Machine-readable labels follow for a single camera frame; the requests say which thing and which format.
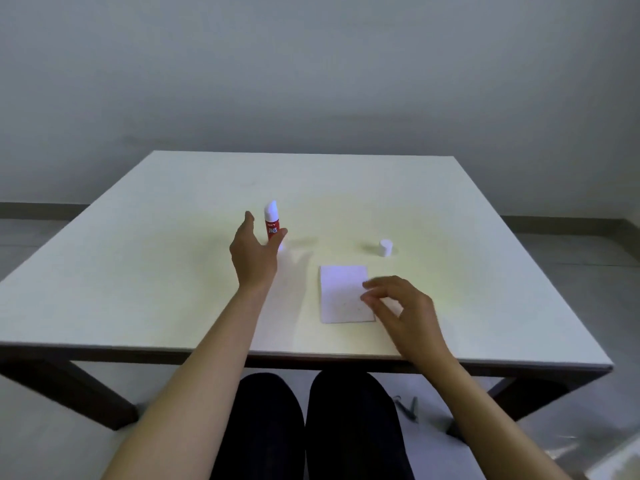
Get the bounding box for person's left hand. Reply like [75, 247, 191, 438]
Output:
[229, 211, 289, 292]

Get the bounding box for person's right hand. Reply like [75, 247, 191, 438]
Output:
[360, 276, 454, 367]

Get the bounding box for person's right forearm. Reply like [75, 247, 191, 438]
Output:
[400, 356, 576, 480]

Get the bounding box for person's left forearm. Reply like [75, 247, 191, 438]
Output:
[101, 287, 277, 480]

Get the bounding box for red and white glue stick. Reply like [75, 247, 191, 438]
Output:
[264, 199, 286, 252]

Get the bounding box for white paper sheet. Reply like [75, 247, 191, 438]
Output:
[319, 265, 377, 324]

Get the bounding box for person's black trousers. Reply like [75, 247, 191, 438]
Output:
[209, 369, 417, 480]

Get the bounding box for clear plastic sheet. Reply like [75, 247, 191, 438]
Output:
[542, 434, 640, 480]

